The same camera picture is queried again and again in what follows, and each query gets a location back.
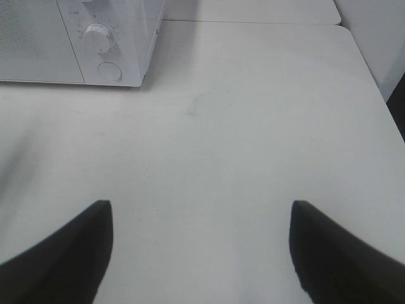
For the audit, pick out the white microwave door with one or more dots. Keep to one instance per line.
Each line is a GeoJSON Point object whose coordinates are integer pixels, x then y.
{"type": "Point", "coordinates": [35, 46]}

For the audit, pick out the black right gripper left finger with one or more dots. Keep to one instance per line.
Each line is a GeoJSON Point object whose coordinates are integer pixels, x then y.
{"type": "Point", "coordinates": [67, 266]}

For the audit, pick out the white microwave oven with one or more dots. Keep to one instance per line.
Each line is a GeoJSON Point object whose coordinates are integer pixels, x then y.
{"type": "Point", "coordinates": [135, 25]}

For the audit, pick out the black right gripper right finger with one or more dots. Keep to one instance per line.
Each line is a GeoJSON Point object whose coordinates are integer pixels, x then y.
{"type": "Point", "coordinates": [335, 266]}

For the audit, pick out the round white door button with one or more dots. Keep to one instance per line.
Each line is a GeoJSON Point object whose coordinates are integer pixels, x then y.
{"type": "Point", "coordinates": [110, 71]}

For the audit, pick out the white lower timer knob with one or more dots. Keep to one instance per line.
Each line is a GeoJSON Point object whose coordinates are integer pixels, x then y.
{"type": "Point", "coordinates": [99, 38]}

